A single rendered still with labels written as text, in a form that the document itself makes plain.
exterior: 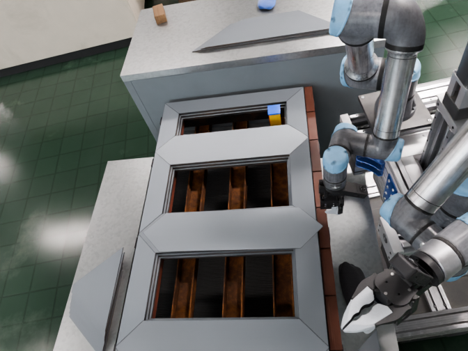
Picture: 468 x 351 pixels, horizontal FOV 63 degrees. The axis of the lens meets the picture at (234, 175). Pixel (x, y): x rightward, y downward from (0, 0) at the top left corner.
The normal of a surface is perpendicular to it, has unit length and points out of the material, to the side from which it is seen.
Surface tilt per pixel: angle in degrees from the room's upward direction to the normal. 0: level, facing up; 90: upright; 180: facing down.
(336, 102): 90
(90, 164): 0
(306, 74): 90
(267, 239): 0
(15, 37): 90
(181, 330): 0
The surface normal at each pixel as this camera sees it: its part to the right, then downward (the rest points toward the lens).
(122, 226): -0.19, -0.57
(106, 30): 0.11, 0.80
